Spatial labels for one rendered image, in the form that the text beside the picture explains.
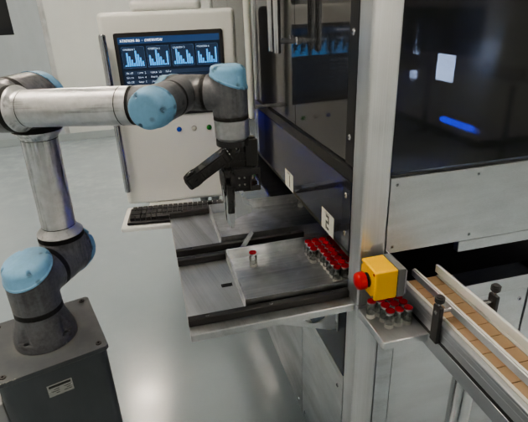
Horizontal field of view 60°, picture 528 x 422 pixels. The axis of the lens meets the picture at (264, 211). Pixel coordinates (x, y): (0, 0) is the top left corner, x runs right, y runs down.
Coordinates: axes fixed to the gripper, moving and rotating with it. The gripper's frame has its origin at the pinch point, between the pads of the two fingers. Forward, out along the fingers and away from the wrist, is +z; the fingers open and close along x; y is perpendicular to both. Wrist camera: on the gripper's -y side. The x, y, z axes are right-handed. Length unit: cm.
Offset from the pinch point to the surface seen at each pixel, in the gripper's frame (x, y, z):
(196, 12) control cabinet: 88, 7, -44
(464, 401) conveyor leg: -34, 44, 35
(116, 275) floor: 173, -48, 110
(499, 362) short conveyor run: -42, 42, 16
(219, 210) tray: 54, 5, 21
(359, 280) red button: -19.6, 24.4, 8.9
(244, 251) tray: 19.5, 6.9, 19.5
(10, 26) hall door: 542, -156, -32
